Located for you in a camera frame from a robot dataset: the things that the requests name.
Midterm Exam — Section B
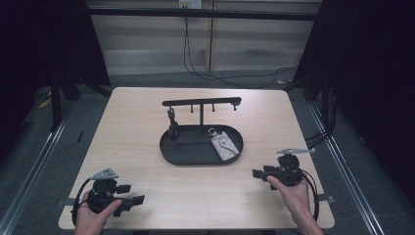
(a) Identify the black horizontal frame bar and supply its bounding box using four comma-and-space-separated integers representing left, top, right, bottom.
86, 7, 320, 23

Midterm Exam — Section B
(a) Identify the black wall cable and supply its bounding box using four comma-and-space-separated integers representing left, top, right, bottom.
182, 16, 299, 90

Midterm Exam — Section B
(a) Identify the black stand leg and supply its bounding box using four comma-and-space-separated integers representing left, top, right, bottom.
48, 72, 64, 133

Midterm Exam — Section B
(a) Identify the right hand-held gripper cable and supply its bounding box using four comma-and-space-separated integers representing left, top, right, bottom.
300, 169, 321, 222

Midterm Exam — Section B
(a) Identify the black key rack with tray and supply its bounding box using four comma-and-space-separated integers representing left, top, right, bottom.
159, 96, 245, 166

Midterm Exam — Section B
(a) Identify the yellow floor tape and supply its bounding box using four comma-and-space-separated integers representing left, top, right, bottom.
37, 97, 53, 110

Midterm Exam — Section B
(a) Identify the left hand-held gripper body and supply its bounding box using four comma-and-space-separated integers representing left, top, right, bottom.
85, 167, 134, 217

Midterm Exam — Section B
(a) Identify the bundle of black floor cables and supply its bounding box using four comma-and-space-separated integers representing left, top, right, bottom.
304, 87, 339, 150

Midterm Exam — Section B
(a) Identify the white wall socket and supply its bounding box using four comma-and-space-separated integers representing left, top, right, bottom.
178, 0, 204, 10

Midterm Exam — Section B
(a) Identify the left hand-held gripper cable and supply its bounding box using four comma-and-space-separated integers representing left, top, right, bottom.
71, 177, 95, 227

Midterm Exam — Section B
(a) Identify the person's left hand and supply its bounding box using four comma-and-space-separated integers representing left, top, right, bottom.
73, 190, 123, 235

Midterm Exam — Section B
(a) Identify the hand-held gripper cable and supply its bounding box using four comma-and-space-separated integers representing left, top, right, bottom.
71, 177, 95, 227
300, 169, 321, 222

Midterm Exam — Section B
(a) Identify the grey tape strip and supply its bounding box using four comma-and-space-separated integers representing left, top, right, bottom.
55, 196, 76, 208
317, 194, 336, 205

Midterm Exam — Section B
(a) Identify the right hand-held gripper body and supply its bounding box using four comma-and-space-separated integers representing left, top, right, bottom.
261, 147, 316, 191

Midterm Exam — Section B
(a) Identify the dark curtain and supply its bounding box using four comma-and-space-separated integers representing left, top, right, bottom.
0, 0, 111, 165
292, 0, 415, 205

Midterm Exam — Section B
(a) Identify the person's right hand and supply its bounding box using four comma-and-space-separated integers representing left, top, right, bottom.
266, 175, 315, 227

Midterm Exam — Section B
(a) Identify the beige patterned key pouch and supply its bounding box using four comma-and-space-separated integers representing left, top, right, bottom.
207, 127, 241, 163

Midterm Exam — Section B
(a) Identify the black car key fob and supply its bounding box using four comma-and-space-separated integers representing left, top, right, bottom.
166, 107, 180, 142

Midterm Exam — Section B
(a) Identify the metal floor rail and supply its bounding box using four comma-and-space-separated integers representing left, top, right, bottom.
0, 104, 76, 235
307, 100, 387, 235

